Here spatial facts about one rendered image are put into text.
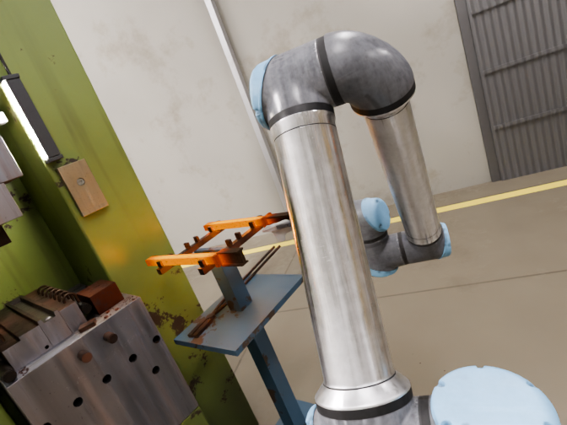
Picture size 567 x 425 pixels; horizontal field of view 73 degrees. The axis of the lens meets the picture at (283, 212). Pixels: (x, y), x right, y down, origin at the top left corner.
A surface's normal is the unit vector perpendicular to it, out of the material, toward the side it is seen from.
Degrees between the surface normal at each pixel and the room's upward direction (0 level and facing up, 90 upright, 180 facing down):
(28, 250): 90
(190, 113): 90
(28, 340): 90
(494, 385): 5
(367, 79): 104
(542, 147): 90
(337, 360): 65
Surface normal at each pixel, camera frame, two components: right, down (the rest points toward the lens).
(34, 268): 0.72, -0.06
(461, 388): -0.26, -0.91
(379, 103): -0.10, 0.80
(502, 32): -0.27, 0.39
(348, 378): -0.41, -0.05
